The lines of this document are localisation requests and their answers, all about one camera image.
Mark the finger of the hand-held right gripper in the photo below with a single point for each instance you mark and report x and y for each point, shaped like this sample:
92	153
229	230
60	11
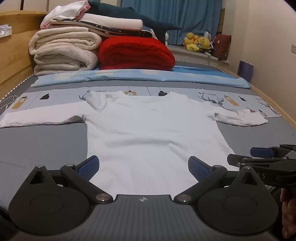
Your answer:
235	160
261	152

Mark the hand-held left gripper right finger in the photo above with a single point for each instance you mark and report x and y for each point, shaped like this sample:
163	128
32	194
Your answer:
196	168

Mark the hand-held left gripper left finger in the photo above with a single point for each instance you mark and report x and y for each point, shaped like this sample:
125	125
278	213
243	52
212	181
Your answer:
89	165

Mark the white long-sleeve shirt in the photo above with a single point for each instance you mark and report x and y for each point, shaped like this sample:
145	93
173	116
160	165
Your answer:
148	129

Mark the person's right hand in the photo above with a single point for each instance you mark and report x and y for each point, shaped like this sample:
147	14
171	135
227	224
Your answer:
288	213

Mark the grey deer-print bed sheet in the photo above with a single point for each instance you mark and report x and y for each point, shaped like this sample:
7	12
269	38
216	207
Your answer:
46	143

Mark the purple box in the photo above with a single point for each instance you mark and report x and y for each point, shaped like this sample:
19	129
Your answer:
245	69

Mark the light blue sheet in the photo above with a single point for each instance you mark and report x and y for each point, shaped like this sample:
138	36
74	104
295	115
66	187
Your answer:
138	75

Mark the white window sill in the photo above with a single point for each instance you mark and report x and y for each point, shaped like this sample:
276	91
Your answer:
196	55

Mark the maroon cushion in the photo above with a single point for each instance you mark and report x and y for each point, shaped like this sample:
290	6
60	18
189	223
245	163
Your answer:
222	45

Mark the cream folded quilt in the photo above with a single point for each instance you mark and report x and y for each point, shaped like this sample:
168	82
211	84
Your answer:
64	51

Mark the yellow plush toy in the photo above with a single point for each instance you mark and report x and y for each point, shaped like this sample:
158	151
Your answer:
204	42
192	41

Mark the red folded blanket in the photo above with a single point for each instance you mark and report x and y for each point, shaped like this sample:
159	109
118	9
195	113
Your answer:
136	53

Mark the wooden headboard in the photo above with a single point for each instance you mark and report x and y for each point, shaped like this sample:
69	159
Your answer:
16	58

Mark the dark star-print folded cloth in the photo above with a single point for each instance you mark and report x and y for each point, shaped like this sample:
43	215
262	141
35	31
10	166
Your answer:
129	32

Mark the white folded sheet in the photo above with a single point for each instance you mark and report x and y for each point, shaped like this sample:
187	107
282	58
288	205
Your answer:
111	22

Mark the blue curtain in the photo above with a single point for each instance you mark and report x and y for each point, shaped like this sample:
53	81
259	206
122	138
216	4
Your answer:
175	16

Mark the dark blue shark plush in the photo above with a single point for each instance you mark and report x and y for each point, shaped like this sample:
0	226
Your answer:
143	18

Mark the pink and white folded cloth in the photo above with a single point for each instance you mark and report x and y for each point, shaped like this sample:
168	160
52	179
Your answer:
67	10

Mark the tissue box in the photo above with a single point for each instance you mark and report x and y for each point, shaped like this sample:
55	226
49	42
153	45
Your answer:
4	30

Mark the wooden bed frame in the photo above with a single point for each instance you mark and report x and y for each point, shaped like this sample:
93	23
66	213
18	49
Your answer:
275	102

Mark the white wall switch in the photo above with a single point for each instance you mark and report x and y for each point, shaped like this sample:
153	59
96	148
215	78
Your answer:
293	49

